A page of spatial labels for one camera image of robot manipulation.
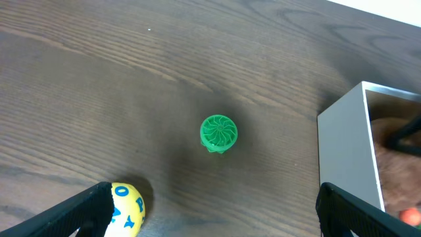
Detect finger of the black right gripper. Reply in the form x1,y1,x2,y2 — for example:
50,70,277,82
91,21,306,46
385,115,420,156

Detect brown plush toy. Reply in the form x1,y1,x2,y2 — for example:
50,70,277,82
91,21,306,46
371,118,420,226

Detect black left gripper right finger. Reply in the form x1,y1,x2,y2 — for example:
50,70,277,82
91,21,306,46
316,182,420,237

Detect yellow ball blue letters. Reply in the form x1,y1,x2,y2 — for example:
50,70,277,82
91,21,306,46
105,182,145,237

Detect white cardboard box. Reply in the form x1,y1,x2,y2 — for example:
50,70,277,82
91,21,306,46
317,81,420,210

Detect green ribbed plastic cap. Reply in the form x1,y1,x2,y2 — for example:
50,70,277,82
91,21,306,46
200,115,238,153

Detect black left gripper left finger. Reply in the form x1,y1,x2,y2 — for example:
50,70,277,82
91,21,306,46
1,182,114,237

